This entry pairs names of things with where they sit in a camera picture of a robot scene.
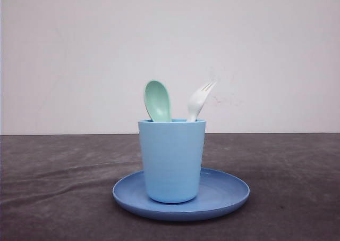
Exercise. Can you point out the white plastic fork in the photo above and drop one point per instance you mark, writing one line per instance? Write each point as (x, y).
(198, 99)

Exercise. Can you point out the light blue plastic cup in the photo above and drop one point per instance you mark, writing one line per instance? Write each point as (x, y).
(172, 158)

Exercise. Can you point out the blue plastic plate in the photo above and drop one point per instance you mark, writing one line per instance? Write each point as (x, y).
(220, 193)

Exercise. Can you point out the mint green plastic spoon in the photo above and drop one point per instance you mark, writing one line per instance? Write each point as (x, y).
(157, 103)

